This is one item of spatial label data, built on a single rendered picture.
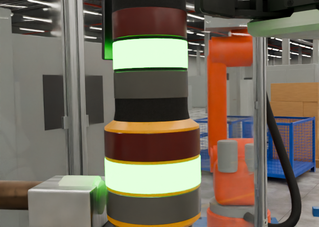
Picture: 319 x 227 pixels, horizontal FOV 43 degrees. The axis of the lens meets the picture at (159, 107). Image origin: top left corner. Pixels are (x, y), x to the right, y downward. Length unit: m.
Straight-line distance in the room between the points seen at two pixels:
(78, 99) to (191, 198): 0.85
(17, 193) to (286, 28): 0.22
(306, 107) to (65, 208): 8.08
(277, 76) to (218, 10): 10.71
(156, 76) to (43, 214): 0.08
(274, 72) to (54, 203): 10.87
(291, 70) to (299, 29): 10.59
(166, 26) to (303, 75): 10.66
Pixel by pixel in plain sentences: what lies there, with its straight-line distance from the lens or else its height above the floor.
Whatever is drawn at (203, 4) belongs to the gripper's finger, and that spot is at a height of 1.64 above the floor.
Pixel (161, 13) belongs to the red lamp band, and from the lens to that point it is 0.17.
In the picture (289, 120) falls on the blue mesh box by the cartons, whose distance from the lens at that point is 7.89.
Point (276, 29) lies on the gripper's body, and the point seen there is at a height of 1.63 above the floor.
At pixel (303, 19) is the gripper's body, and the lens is 0.32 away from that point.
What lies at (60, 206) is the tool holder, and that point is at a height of 1.54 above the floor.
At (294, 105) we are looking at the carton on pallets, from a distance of 8.27.
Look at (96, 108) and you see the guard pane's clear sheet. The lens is 1.06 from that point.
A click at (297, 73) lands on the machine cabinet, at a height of 1.81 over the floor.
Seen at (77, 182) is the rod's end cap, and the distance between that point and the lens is 0.19.
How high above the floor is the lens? 1.59
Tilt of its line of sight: 3 degrees down
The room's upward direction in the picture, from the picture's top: 1 degrees counter-clockwise
